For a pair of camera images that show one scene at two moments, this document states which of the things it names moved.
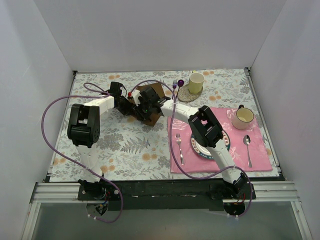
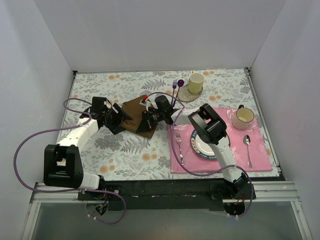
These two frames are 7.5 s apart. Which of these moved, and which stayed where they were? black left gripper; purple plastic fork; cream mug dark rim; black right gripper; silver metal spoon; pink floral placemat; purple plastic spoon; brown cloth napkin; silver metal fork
Moved: black left gripper; brown cloth napkin; black right gripper
Stayed: cream mug dark rim; purple plastic fork; pink floral placemat; purple plastic spoon; silver metal fork; silver metal spoon
